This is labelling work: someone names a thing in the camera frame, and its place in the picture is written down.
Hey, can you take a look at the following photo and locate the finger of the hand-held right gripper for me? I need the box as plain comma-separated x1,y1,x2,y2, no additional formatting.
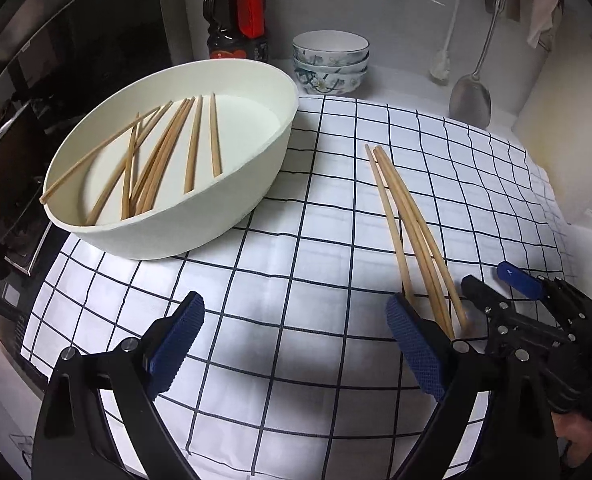
460,274,577,346
496,261,592,331

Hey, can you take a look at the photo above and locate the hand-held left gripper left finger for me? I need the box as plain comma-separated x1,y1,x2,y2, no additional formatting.
30,291,207,480

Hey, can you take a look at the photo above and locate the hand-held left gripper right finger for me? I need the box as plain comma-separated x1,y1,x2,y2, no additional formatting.
385,294,562,480

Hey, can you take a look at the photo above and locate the cream oval plastic basin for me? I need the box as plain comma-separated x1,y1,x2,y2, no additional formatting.
40,58,299,261

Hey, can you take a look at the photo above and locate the pile of wooden chopsticks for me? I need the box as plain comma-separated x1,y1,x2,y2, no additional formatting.
40,94,223,226

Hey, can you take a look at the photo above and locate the person's right hand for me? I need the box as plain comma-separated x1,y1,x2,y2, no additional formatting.
551,407,592,466

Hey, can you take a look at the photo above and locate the white checked cloth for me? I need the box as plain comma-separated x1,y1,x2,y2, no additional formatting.
20,95,579,480

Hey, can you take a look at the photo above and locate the white cutting board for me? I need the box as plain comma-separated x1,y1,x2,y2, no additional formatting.
513,25,592,226

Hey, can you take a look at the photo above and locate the metal spatula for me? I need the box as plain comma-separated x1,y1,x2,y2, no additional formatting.
448,0,507,130

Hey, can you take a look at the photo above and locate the white dish brush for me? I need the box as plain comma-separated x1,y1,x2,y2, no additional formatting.
427,0,469,82

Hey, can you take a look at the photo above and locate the black gas stove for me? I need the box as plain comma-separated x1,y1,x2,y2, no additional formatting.
0,100,61,281

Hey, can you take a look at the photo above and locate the floral ceramic bowl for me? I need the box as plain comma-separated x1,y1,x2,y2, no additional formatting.
292,31,370,59
293,52,370,74
294,62,369,96

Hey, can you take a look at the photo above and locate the pink hanging cloth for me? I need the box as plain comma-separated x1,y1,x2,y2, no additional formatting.
507,0,561,51

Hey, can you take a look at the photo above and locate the dark sauce bottle red handle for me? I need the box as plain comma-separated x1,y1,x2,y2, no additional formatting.
202,0,269,63

